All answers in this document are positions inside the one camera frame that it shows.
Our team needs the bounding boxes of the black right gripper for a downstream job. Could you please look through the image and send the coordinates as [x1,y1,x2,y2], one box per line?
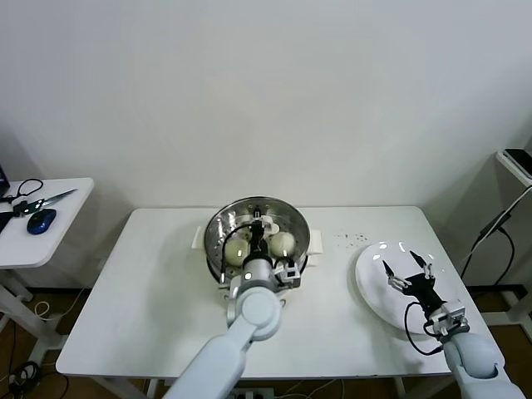
[382,249,446,313]

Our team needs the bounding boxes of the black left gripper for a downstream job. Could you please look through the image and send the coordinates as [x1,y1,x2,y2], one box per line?
[247,209,270,262]

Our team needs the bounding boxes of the white steamed baozi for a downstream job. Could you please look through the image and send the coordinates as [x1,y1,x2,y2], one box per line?
[269,231,297,258]
[225,239,249,267]

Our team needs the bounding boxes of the perforated steel steamer basket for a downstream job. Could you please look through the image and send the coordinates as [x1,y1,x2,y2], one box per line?
[204,197,312,292]

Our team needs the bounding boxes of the round white plate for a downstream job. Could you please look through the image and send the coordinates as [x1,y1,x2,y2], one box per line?
[355,241,461,342]

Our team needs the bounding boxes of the white electric cooker pot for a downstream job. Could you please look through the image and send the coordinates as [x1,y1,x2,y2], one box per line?
[191,226,325,311]

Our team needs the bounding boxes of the black flat device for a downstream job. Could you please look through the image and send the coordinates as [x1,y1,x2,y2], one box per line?
[504,148,532,180]

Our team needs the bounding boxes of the white side table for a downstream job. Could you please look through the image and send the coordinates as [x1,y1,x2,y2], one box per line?
[0,177,97,367]

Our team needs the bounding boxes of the blue computer mouse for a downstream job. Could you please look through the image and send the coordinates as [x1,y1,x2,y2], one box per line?
[27,208,58,234]

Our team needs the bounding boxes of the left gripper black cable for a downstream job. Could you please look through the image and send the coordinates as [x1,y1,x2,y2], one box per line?
[219,223,255,288]

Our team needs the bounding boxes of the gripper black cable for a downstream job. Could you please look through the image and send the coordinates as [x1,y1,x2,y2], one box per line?
[404,301,446,356]
[219,223,255,288]

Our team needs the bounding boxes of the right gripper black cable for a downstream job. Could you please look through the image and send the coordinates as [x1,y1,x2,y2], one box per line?
[404,301,446,356]

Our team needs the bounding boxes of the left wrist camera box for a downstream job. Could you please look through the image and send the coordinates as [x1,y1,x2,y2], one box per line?
[273,258,302,288]

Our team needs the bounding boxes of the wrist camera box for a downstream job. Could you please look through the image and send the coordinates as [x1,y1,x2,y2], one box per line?
[422,298,470,337]
[273,258,302,288]

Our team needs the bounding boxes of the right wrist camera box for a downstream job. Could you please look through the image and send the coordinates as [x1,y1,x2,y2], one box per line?
[422,298,470,337]

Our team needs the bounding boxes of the black power adapter cable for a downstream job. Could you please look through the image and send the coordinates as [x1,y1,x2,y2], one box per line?
[461,210,517,292]

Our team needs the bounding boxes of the thin white cable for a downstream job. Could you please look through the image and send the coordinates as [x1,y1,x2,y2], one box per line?
[477,185,532,250]

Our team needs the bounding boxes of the black handled scissors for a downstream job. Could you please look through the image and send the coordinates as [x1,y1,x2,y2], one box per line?
[8,177,80,218]

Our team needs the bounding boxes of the white floor cable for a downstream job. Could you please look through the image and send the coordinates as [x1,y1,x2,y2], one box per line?
[32,286,86,322]

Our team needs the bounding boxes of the black floor cable bundle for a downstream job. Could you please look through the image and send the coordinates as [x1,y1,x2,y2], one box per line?
[0,360,42,399]

